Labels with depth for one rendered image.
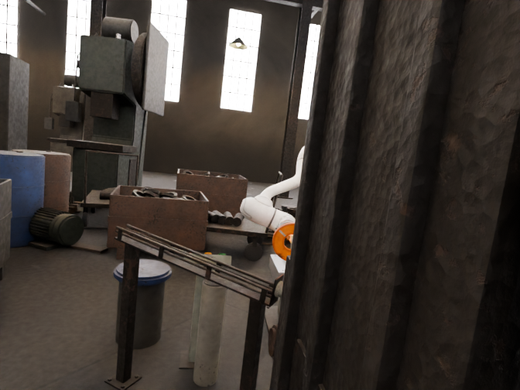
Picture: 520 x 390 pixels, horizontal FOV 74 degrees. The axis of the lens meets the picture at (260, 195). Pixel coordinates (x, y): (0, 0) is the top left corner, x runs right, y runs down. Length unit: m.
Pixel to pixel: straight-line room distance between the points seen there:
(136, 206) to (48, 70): 11.05
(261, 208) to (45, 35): 13.17
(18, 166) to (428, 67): 3.70
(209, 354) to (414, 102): 1.59
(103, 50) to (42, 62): 8.24
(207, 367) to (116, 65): 4.93
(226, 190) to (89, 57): 2.93
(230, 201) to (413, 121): 4.67
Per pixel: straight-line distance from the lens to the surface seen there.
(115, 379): 2.00
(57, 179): 4.43
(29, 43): 14.51
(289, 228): 1.37
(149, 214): 3.46
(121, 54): 6.00
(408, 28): 0.59
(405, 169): 0.46
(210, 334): 1.79
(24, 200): 3.96
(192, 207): 3.46
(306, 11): 9.98
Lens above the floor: 1.17
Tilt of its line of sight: 7 degrees down
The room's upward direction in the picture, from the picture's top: 7 degrees clockwise
